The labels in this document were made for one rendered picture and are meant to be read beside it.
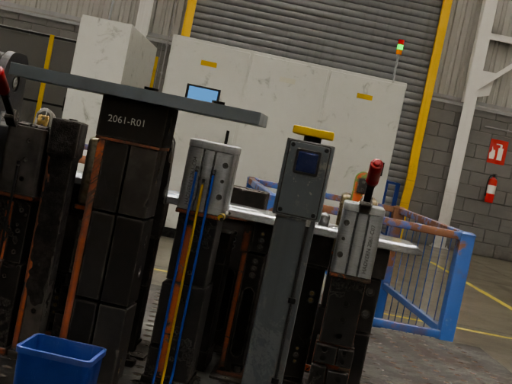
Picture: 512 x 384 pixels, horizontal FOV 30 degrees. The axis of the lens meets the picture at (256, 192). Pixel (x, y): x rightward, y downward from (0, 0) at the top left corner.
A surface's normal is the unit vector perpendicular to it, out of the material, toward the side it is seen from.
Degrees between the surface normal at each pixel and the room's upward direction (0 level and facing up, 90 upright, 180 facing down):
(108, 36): 90
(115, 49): 90
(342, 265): 90
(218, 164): 90
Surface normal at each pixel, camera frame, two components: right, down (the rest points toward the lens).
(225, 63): 0.07, 0.07
